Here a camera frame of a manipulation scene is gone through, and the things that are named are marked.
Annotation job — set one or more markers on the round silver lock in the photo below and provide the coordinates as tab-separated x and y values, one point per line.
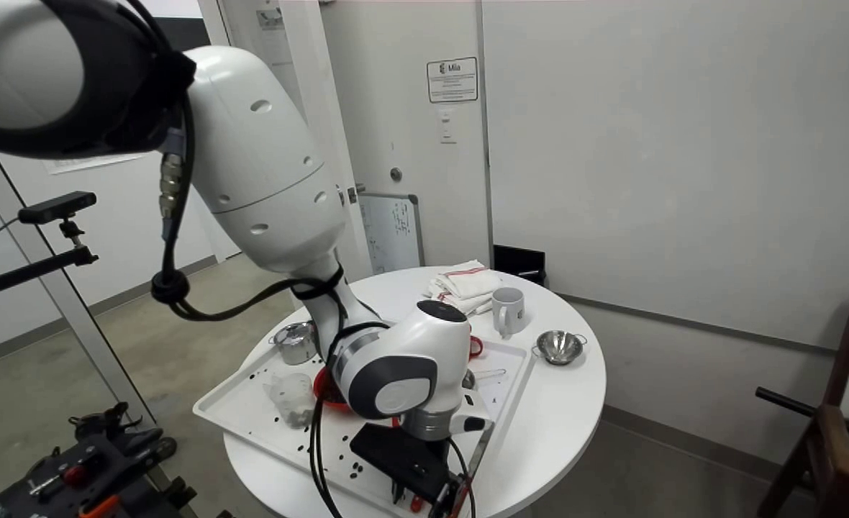
394	175

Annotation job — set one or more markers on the silver stand pole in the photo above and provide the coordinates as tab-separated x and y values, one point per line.
79	318

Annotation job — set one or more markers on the black and red tools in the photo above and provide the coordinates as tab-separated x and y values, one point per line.
108	462

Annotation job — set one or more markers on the black box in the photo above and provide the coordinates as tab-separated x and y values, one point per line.
519	264

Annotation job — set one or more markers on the black stand boom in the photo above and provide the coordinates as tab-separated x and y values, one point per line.
21	272

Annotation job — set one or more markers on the white rectangular tray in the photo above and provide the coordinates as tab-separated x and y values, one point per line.
251	406

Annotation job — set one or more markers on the white notice sign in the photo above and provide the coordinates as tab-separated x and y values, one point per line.
451	80

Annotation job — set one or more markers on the grey white mug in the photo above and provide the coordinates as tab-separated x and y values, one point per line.
509	318

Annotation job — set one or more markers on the grey metal wall panel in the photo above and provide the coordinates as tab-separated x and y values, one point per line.
388	232

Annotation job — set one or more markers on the black stand camera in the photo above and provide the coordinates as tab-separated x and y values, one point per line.
56	205

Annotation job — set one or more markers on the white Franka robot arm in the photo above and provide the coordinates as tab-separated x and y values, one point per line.
259	175

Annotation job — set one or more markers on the red mug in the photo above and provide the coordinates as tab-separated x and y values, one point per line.
479	347

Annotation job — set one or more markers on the white towel red stripes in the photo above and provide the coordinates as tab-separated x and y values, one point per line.
462	278

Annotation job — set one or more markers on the clear plastic cup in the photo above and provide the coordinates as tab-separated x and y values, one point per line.
292	399

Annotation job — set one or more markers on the steel cup left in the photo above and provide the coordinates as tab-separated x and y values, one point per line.
293	347

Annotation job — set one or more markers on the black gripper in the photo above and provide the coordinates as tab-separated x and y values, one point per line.
410	462

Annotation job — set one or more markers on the white door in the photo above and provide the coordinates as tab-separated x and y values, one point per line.
297	29

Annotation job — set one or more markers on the white light switch plate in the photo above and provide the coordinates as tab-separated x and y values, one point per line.
450	126

